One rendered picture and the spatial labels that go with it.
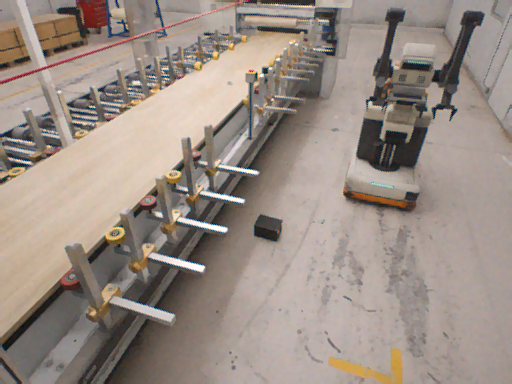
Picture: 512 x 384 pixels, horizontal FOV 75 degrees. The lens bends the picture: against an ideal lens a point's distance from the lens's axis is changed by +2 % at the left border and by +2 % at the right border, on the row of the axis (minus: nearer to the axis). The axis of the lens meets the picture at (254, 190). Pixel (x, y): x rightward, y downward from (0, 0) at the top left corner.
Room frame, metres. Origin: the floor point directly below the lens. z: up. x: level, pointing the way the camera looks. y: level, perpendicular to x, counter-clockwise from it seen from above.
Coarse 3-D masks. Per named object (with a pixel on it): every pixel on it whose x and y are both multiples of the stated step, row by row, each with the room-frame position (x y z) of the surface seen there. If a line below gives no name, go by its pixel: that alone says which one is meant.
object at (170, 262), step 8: (120, 248) 1.06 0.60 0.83; (128, 248) 1.06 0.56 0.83; (152, 256) 1.01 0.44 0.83; (160, 256) 1.01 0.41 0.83; (160, 264) 0.99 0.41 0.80; (168, 264) 0.98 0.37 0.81; (176, 264) 0.97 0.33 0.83; (184, 264) 0.97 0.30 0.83; (192, 264) 0.97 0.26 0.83; (192, 272) 0.94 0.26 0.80; (200, 272) 0.93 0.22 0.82
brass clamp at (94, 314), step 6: (114, 288) 0.82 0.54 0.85; (102, 294) 0.80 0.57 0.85; (108, 294) 0.80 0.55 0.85; (114, 294) 0.80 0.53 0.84; (120, 294) 0.83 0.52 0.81; (108, 300) 0.77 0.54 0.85; (102, 306) 0.75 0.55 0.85; (108, 306) 0.76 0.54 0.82; (90, 312) 0.72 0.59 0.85; (96, 312) 0.72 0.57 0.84; (102, 312) 0.73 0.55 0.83; (90, 318) 0.71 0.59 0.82; (96, 318) 0.71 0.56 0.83; (102, 318) 0.73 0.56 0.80
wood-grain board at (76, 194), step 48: (240, 48) 4.51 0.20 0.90; (288, 48) 4.52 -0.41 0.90; (192, 96) 2.78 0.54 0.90; (240, 96) 2.79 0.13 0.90; (96, 144) 1.90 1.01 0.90; (144, 144) 1.90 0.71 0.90; (192, 144) 1.91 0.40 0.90; (0, 192) 1.37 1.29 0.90; (48, 192) 1.37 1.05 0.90; (96, 192) 1.38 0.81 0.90; (144, 192) 1.38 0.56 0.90; (0, 240) 1.03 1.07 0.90; (48, 240) 1.03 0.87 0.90; (96, 240) 1.03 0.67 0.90; (0, 288) 0.78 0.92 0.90; (48, 288) 0.78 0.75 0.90; (0, 336) 0.60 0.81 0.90
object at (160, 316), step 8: (80, 288) 0.83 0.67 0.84; (80, 296) 0.81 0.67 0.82; (112, 304) 0.77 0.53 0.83; (120, 304) 0.76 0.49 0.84; (128, 304) 0.76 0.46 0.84; (136, 304) 0.76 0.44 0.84; (128, 312) 0.75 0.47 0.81; (136, 312) 0.73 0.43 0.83; (144, 312) 0.73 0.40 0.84; (152, 312) 0.73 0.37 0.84; (160, 312) 0.73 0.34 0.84; (152, 320) 0.71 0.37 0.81; (160, 320) 0.70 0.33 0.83; (168, 320) 0.70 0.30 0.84
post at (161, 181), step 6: (162, 174) 1.23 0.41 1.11; (156, 180) 1.22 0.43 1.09; (162, 180) 1.21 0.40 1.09; (162, 186) 1.21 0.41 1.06; (162, 192) 1.21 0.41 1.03; (168, 192) 1.24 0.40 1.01; (162, 198) 1.21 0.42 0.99; (168, 198) 1.23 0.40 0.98; (162, 204) 1.22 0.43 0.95; (168, 204) 1.22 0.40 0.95; (162, 210) 1.22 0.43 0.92; (168, 210) 1.21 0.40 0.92; (168, 216) 1.21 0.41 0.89; (168, 222) 1.21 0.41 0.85; (174, 234) 1.23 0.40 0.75; (168, 240) 1.22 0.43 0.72; (174, 240) 1.22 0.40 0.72
